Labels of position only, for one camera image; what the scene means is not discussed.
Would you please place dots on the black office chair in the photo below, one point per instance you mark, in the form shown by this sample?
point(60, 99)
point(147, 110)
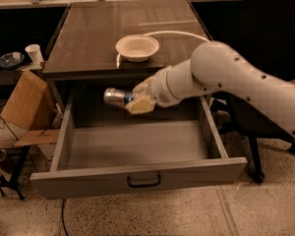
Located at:
point(263, 32)

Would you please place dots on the white paper cup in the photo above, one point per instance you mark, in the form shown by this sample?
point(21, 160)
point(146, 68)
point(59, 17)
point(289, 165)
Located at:
point(34, 53)

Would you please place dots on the black drawer handle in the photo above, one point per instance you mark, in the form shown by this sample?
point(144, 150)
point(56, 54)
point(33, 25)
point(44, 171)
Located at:
point(149, 182)

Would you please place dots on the dark blue plate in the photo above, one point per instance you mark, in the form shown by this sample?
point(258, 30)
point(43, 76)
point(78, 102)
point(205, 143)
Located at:
point(11, 61)

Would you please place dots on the grey open top drawer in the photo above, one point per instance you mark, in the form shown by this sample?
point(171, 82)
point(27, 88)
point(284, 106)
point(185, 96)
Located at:
point(100, 145)

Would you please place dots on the brown cardboard box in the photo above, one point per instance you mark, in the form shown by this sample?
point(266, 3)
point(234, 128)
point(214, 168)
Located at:
point(31, 107)

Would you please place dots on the black metal stand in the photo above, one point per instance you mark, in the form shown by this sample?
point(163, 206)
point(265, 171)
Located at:
point(9, 174)

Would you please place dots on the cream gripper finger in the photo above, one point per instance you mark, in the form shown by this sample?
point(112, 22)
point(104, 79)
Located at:
point(140, 105)
point(143, 86)

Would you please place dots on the silver redbull can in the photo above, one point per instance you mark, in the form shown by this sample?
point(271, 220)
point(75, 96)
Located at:
point(117, 97)

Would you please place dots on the white paper bowl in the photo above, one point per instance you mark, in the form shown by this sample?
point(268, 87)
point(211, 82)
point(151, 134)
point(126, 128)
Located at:
point(137, 47)

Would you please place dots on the low side shelf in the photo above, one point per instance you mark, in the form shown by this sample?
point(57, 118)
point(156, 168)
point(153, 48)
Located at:
point(10, 77)

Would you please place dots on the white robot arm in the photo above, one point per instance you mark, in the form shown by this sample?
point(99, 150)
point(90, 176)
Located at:
point(215, 66)

